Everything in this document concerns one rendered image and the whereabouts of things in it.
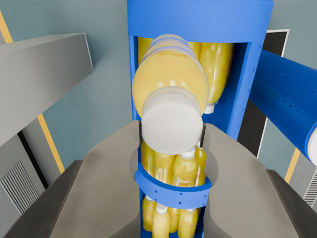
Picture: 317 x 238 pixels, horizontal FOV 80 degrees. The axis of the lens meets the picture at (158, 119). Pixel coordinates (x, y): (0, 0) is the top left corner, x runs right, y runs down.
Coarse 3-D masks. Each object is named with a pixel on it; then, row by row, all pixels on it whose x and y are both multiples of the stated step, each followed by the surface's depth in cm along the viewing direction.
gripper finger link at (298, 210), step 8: (272, 176) 8; (280, 176) 8; (280, 184) 8; (288, 184) 8; (280, 192) 7; (288, 192) 7; (296, 192) 7; (288, 200) 7; (296, 200) 7; (304, 200) 7; (288, 208) 7; (296, 208) 7; (304, 208) 7; (296, 216) 6; (304, 216) 6; (312, 216) 6; (296, 224) 6; (304, 224) 6; (312, 224) 6; (304, 232) 6; (312, 232) 6
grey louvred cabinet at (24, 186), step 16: (16, 144) 178; (0, 160) 162; (16, 160) 178; (32, 160) 203; (0, 176) 161; (16, 176) 177; (32, 176) 197; (0, 192) 160; (16, 192) 175; (32, 192) 196; (0, 208) 160; (16, 208) 176; (0, 224) 159
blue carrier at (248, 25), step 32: (128, 0) 35; (160, 0) 29; (192, 0) 27; (224, 0) 27; (256, 0) 29; (128, 32) 39; (160, 32) 31; (192, 32) 29; (224, 32) 29; (256, 32) 32; (256, 64) 37; (224, 96) 56; (224, 128) 58; (160, 192) 48; (192, 192) 46
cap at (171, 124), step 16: (160, 96) 12; (176, 96) 11; (144, 112) 12; (160, 112) 11; (176, 112) 11; (192, 112) 11; (144, 128) 12; (160, 128) 12; (176, 128) 12; (192, 128) 12; (160, 144) 12; (176, 144) 12; (192, 144) 12
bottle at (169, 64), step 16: (160, 48) 17; (176, 48) 17; (144, 64) 15; (160, 64) 14; (176, 64) 14; (192, 64) 15; (144, 80) 14; (160, 80) 13; (176, 80) 13; (192, 80) 14; (208, 80) 17; (144, 96) 14; (192, 96) 13; (208, 96) 15
